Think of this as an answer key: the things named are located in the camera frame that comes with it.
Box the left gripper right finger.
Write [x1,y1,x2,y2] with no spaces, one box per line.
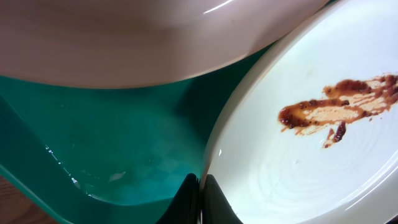
[201,174,243,224]

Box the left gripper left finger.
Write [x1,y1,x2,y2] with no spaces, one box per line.
[156,173,199,224]

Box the white plate with sauce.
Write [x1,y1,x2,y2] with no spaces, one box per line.
[201,0,397,223]

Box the teal plastic tray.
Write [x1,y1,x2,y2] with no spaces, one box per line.
[1,52,262,223]

